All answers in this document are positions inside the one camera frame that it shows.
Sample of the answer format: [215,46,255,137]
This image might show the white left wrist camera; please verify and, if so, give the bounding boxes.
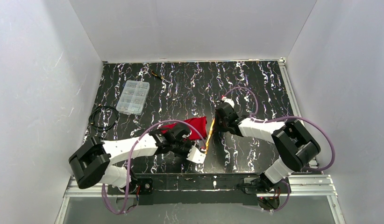
[186,146,206,164]

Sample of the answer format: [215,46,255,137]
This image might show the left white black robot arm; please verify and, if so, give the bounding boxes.
[69,123,206,189]

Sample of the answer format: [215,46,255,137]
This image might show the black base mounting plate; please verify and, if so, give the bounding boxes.
[107,173,292,206]

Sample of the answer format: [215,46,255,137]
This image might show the orange wooden fork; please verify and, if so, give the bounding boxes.
[205,119,215,154]

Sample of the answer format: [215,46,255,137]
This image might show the black coiled cable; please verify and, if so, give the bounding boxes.
[88,105,119,131]

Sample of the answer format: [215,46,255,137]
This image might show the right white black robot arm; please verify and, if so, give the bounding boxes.
[214,102,321,189]

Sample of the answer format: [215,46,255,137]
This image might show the red cloth napkin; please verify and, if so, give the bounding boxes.
[161,116,208,141]

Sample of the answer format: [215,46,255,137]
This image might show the clear plastic compartment box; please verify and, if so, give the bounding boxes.
[116,80,150,115]

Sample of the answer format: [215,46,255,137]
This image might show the aluminium frame rail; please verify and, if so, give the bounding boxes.
[56,174,345,224]

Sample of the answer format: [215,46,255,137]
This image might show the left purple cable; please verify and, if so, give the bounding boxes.
[100,119,208,215]

